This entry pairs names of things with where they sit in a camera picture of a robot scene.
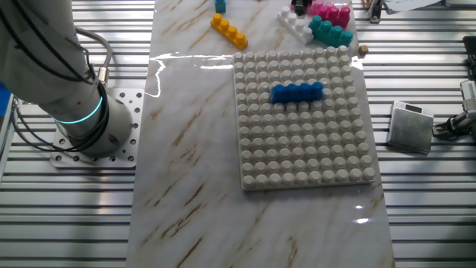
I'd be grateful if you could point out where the white four-stud block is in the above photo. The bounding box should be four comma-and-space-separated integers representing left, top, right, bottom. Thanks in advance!
277, 5, 315, 45

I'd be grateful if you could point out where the blue four-stud block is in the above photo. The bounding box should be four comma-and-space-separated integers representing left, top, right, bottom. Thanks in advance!
270, 81, 324, 105

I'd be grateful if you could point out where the magenta three-stud block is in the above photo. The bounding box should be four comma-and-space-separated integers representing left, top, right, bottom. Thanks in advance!
315, 5, 352, 29

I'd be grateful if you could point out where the teal four-stud block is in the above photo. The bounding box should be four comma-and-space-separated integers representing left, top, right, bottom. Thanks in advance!
307, 15, 354, 48

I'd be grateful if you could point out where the orange four-stud block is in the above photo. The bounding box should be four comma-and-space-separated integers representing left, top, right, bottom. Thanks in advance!
210, 13, 249, 51

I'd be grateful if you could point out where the white printed paper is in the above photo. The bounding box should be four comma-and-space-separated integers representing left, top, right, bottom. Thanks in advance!
385, 0, 443, 12

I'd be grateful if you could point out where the white studded baseplate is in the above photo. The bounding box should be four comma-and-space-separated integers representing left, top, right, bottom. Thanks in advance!
232, 45, 376, 191

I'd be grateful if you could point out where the silver digital scale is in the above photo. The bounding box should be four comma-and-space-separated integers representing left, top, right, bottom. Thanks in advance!
386, 100, 435, 156

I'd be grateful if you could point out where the white marble board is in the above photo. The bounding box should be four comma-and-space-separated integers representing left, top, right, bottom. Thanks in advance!
126, 0, 397, 268

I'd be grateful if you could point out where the small silver clamped camera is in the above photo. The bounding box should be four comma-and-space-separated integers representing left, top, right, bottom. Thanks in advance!
431, 79, 476, 141

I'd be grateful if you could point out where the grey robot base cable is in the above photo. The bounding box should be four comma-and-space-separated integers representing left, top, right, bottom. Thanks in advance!
74, 28, 115, 90

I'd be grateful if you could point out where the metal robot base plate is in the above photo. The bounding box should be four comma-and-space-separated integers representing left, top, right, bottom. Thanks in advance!
50, 88, 146, 169

